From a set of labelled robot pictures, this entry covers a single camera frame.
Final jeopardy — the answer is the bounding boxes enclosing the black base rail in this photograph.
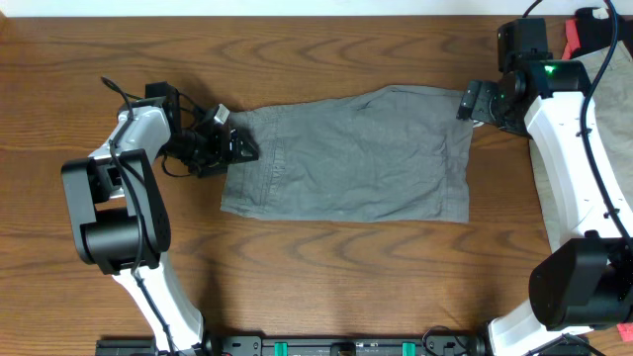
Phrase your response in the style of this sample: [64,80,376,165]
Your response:
[94,331,592,356]

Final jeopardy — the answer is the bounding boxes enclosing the red garment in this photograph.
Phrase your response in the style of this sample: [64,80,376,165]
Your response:
[562,19,581,60]

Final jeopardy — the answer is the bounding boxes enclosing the red cloth corner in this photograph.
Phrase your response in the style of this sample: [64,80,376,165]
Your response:
[616,322,633,342]

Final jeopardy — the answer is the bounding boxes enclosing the black garment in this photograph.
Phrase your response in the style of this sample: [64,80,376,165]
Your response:
[571,7,632,58]

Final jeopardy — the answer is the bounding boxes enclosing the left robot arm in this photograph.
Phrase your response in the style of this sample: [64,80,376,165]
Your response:
[61,78,259,355]

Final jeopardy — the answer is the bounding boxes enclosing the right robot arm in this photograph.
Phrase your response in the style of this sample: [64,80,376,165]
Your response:
[457,17,632,355]

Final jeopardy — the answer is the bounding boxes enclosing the grey shorts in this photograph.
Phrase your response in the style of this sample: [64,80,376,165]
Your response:
[221,85,473,223]

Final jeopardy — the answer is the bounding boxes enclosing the beige shorts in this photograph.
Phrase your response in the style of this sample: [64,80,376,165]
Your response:
[529,42,633,250]

